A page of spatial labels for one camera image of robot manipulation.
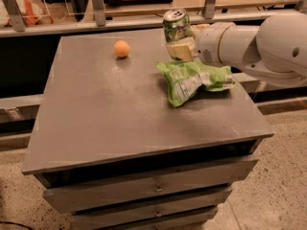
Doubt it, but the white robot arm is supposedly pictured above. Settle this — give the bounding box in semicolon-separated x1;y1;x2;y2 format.
166;11;307;87

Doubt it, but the drawer knob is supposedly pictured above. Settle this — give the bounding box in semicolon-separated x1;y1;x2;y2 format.
155;210;163;218
154;184;164;194

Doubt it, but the grey metal bracket left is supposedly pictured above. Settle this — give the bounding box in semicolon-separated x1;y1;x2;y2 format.
2;0;27;32

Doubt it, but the orange white cloth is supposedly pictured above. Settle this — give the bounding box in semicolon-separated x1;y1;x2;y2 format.
0;0;45;26

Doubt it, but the middle drawer knob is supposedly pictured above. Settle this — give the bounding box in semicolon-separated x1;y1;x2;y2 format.
155;210;163;218

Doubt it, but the grey drawer cabinet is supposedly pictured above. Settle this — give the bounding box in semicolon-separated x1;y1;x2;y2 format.
23;29;272;230

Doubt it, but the green chip bag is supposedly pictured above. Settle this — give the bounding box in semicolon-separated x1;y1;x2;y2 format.
156;61;236;107

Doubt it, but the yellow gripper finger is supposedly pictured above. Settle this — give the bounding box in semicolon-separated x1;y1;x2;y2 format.
166;37;195;61
191;24;209;36

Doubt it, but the green soda can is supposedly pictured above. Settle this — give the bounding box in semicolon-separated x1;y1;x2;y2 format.
163;9;193;43

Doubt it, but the orange fruit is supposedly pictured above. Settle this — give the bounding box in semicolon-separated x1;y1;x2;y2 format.
113;40;130;58

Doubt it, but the grey metal bracket right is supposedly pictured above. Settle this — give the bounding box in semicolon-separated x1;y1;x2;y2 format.
201;0;216;19

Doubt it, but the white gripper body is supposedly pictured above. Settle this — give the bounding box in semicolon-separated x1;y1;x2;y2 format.
196;22;234;67

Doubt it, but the grey metal bracket middle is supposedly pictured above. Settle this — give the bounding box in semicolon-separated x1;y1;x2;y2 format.
92;0;106;27

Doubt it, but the grey metal bracket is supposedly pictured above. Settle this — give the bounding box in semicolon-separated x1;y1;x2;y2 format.
92;0;106;27
201;0;216;19
2;0;27;32

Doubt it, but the top drawer knob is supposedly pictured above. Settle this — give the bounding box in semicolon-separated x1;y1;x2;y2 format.
154;184;164;194

